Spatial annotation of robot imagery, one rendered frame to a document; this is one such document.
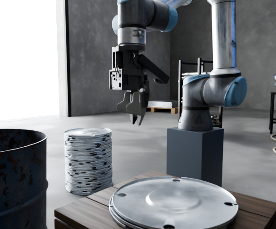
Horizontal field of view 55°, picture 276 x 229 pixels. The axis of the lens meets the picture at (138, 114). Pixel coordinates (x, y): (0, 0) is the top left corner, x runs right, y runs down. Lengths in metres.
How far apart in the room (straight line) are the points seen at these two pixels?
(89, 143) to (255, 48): 6.77
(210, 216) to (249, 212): 0.12
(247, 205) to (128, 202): 0.29
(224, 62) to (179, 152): 0.41
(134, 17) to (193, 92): 0.51
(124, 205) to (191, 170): 0.56
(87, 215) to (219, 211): 0.29
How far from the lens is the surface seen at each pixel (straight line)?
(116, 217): 0.60
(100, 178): 1.62
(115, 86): 0.70
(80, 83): 5.78
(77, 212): 0.66
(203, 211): 0.62
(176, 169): 1.18
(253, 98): 7.85
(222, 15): 1.07
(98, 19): 6.34
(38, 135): 0.99
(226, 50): 1.06
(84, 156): 1.59
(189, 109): 1.14
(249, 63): 7.89
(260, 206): 0.73
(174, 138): 1.15
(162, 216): 0.59
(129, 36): 0.70
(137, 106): 0.71
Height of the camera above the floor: 0.64
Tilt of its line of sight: 6 degrees down
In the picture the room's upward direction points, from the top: straight up
